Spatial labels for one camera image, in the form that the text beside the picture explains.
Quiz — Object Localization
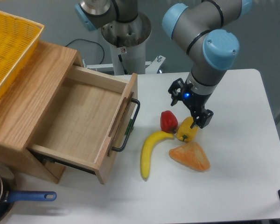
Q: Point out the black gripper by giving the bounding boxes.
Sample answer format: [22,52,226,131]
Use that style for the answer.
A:
[168,78,213,129]

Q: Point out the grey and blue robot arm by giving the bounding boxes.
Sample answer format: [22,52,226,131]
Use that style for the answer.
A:
[75,0,252,128]

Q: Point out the yellow banana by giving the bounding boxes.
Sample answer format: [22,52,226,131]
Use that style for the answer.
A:
[140,131,174,181]

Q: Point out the red bell pepper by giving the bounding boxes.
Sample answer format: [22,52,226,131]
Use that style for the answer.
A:
[160,110,178,133]

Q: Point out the yellow bell pepper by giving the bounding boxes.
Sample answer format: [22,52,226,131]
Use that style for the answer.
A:
[176,117,198,142]

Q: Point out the orange fruit wedge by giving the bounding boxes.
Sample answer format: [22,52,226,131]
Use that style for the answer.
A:
[169,142,210,172]

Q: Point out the open wooden drawer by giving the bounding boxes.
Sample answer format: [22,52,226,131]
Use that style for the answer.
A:
[28,66,139,184]

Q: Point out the wooden drawer cabinet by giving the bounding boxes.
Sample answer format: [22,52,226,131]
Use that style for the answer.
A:
[0,41,82,183]

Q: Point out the yellow plastic basket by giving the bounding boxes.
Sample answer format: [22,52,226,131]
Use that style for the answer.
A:
[0,11,45,100]

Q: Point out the black metal drawer handle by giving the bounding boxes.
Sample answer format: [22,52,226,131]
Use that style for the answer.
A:
[112,98,140,152]

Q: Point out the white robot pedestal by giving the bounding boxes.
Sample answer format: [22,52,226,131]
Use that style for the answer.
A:
[100,12,166,76]

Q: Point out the black cable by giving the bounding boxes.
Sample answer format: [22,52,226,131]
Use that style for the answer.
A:
[65,38,105,66]

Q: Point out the pan with blue handle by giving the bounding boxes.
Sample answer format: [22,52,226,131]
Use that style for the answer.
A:
[0,165,57,221]

